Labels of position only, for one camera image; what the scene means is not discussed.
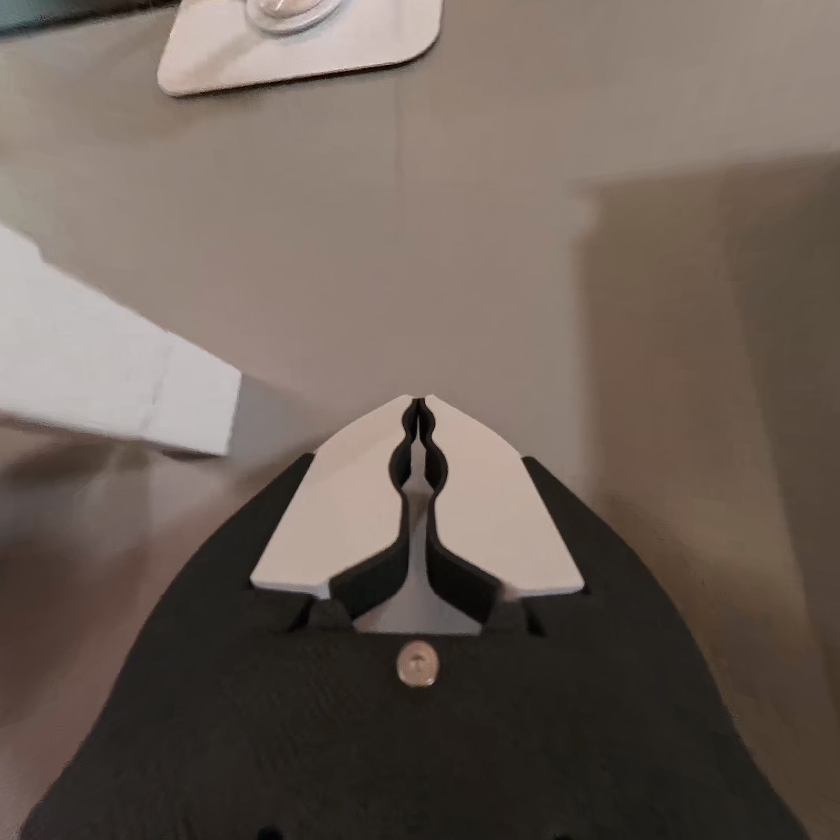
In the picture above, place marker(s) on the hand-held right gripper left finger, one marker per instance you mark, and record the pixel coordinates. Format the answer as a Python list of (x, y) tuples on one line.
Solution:
[(328, 518)]

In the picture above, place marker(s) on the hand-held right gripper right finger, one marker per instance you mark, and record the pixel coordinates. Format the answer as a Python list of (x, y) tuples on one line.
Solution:
[(505, 525)]

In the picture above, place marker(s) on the grey desk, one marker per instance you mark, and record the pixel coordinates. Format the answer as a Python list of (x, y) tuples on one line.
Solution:
[(459, 229)]

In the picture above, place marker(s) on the white lamp base plate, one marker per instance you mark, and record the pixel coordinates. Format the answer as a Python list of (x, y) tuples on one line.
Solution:
[(295, 59)]

